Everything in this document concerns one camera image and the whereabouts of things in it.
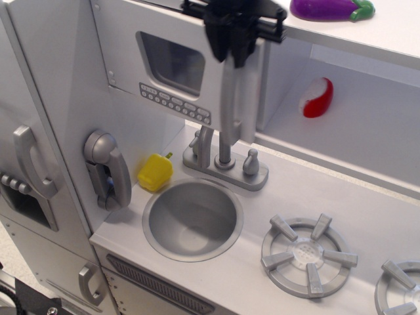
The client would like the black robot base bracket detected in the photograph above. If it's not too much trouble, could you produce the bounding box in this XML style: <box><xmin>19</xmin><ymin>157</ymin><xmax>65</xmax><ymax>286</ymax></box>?
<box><xmin>1</xmin><ymin>264</ymin><xmax>67</xmax><ymax>314</ymax></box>

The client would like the grey stove burner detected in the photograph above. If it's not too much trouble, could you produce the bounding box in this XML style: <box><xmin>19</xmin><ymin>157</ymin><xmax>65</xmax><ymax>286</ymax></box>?
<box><xmin>374</xmin><ymin>260</ymin><xmax>419</xmax><ymax>314</ymax></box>
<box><xmin>261</xmin><ymin>213</ymin><xmax>358</xmax><ymax>299</ymax></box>

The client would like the grey stove burner right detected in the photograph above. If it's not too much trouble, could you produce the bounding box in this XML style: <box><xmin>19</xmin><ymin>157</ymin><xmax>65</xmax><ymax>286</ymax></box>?
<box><xmin>374</xmin><ymin>260</ymin><xmax>419</xmax><ymax>314</ymax></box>

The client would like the round silver sink bowl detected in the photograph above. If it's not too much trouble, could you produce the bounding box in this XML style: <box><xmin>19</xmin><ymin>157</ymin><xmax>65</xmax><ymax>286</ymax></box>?
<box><xmin>142</xmin><ymin>178</ymin><xmax>244</xmax><ymax>263</ymax></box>

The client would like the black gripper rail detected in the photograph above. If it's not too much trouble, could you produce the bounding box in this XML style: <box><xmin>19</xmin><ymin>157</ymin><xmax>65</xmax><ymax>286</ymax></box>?
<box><xmin>181</xmin><ymin>1</ymin><xmax>287</xmax><ymax>68</ymax></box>

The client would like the grey stove burner left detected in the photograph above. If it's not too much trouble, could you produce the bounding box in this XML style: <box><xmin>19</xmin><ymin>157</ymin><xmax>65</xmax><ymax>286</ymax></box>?
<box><xmin>261</xmin><ymin>213</ymin><xmax>358</xmax><ymax>299</ymax></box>

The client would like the grey fridge door handle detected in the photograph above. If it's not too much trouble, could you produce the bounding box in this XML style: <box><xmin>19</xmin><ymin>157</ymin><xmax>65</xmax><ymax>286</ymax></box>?
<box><xmin>12</xmin><ymin>125</ymin><xmax>58</xmax><ymax>200</ymax></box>

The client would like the purple toy eggplant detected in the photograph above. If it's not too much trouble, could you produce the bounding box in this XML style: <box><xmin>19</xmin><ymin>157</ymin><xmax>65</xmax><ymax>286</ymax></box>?
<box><xmin>289</xmin><ymin>0</ymin><xmax>375</xmax><ymax>22</ymax></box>

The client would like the white toy microwave door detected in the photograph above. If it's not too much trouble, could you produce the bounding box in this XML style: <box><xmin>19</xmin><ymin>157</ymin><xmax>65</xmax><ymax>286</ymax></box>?
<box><xmin>92</xmin><ymin>1</ymin><xmax>264</xmax><ymax>144</ymax></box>

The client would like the grey lower fridge handle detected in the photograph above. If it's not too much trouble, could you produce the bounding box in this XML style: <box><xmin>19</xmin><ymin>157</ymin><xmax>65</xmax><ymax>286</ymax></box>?
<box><xmin>78</xmin><ymin>262</ymin><xmax>108</xmax><ymax>306</ymax></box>

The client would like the grey ice dispenser panel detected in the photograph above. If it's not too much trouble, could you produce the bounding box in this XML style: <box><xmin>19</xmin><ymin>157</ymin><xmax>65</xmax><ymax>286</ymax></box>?
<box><xmin>1</xmin><ymin>171</ymin><xmax>58</xmax><ymax>232</ymax></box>

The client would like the grey toy faucet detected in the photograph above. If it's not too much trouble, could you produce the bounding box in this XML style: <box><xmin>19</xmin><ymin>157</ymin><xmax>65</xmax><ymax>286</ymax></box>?
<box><xmin>182</xmin><ymin>127</ymin><xmax>269</xmax><ymax>191</ymax></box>

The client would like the grey oven vent grille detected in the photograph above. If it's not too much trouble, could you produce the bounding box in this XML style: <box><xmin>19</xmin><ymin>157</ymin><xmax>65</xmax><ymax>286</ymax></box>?
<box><xmin>106</xmin><ymin>255</ymin><xmax>215</xmax><ymax>314</ymax></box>

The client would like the grey toy wall phone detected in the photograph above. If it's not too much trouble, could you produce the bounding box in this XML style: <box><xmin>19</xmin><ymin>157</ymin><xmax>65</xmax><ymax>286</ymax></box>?
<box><xmin>83</xmin><ymin>129</ymin><xmax>131</xmax><ymax>211</ymax></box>

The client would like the yellow toy bell pepper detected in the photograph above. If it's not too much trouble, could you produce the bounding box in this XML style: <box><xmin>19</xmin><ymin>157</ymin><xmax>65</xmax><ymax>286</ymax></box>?
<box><xmin>137</xmin><ymin>152</ymin><xmax>173</xmax><ymax>192</ymax></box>

